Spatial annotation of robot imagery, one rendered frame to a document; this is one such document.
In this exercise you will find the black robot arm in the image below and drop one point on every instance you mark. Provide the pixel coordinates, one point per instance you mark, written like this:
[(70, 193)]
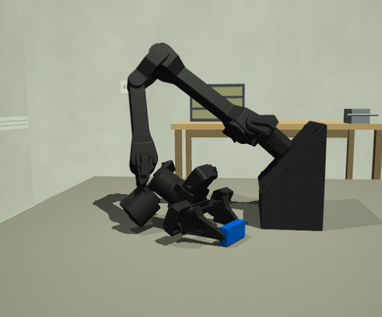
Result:
[(164, 64)]

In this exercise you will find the blue rectangular block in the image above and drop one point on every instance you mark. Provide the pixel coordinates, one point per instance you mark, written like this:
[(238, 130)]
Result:
[(233, 232)]

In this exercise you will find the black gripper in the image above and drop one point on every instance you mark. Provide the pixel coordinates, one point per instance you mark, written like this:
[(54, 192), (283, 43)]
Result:
[(190, 214)]

